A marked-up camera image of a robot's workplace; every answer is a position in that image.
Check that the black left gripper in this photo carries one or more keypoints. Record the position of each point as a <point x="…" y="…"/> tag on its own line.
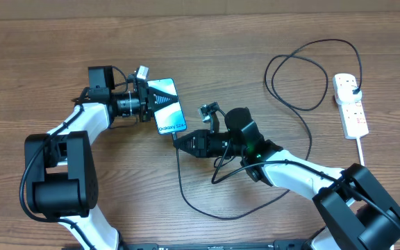
<point x="148" y="96"/>

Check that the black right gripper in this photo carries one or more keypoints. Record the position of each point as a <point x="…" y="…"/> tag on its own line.
<point x="204" y="146"/>

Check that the blue Galaxy smartphone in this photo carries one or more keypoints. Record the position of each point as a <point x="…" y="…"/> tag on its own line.
<point x="169" y="119"/>

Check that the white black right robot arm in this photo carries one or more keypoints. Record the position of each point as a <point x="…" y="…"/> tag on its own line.
<point x="357" y="211"/>

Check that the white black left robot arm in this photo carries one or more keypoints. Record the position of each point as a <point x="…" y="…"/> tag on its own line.
<point x="59" y="183"/>

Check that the white power strip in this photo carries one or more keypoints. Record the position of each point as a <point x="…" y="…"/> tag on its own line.
<point x="352" y="115"/>

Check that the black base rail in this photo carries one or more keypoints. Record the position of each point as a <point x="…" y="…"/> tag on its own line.
<point x="275" y="245"/>

